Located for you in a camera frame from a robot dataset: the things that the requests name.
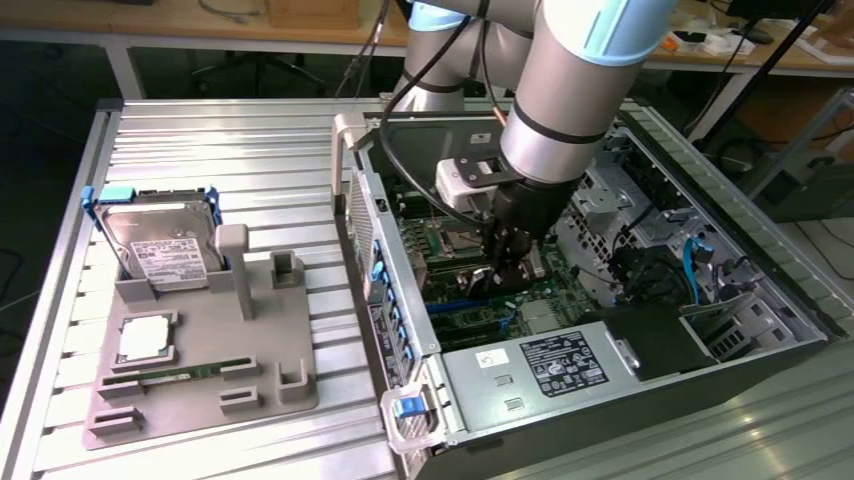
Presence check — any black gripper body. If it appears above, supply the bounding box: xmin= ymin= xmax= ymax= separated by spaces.
xmin=490 ymin=174 xmax=583 ymax=242

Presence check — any CPU socket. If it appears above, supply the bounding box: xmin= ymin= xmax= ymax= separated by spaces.
xmin=433 ymin=219 xmax=486 ymax=256

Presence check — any green motherboard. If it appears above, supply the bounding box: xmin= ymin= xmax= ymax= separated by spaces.
xmin=393 ymin=199 xmax=602 ymax=354

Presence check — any silver disk bay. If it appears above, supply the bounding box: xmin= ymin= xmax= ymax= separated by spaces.
xmin=570 ymin=149 xmax=669 ymax=246

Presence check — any black labelled RAM stick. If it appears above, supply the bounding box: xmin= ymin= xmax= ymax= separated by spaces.
xmin=423 ymin=262 xmax=473 ymax=287

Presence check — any silver chipset heatsink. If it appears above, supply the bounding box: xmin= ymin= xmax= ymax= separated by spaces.
xmin=518 ymin=301 xmax=561 ymax=335

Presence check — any blue expansion slot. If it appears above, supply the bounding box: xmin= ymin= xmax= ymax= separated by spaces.
xmin=425 ymin=297 xmax=493 ymax=315

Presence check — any black expansion slot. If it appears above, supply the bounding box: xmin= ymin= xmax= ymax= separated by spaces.
xmin=437 ymin=324 xmax=513 ymax=351

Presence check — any open black PC case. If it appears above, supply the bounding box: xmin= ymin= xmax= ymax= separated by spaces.
xmin=331 ymin=107 xmax=846 ymax=480

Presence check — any grey power supply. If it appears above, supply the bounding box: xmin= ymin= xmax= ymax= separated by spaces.
xmin=439 ymin=319 xmax=646 ymax=434

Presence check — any dark equipment box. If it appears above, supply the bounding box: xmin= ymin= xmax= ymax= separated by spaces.
xmin=757 ymin=152 xmax=854 ymax=224

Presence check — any white orange desk object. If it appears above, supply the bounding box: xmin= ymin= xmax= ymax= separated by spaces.
xmin=657 ymin=28 xmax=757 ymax=57

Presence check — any wooden desk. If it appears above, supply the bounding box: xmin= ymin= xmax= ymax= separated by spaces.
xmin=639 ymin=0 xmax=854 ymax=144
xmin=0 ymin=0 xmax=410 ymax=100

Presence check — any grey parts rack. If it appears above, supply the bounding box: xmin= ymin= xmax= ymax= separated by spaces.
xmin=80 ymin=223 xmax=323 ymax=455

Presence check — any black tripod base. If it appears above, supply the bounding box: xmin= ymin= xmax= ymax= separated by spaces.
xmin=191 ymin=49 xmax=330 ymax=99

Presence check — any hard disk blue carrier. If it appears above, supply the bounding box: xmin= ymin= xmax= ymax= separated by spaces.
xmin=76 ymin=185 xmax=226 ymax=296

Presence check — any black stand pole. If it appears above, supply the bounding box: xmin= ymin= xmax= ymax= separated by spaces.
xmin=683 ymin=0 xmax=840 ymax=141

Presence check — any black monitor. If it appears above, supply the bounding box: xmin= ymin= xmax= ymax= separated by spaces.
xmin=724 ymin=0 xmax=836 ymax=21

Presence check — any green RAM stick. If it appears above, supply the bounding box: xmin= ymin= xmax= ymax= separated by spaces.
xmin=104 ymin=360 xmax=250 ymax=390

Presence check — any silver CPU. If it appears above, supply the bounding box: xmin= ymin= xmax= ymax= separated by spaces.
xmin=116 ymin=317 xmax=172 ymax=366

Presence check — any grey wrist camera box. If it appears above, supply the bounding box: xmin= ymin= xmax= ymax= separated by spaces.
xmin=433 ymin=156 xmax=530 ymax=222

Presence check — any black wire bundle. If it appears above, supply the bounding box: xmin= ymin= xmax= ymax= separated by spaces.
xmin=610 ymin=242 xmax=693 ymax=307

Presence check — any blue wire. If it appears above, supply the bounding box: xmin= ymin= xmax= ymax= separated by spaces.
xmin=681 ymin=234 xmax=716 ymax=306

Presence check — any thick robot cable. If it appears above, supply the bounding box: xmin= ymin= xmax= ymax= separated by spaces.
xmin=379 ymin=0 xmax=495 ymax=225

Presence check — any grey case handle blue tab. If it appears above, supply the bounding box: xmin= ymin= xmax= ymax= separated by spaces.
xmin=378 ymin=383 xmax=447 ymax=455

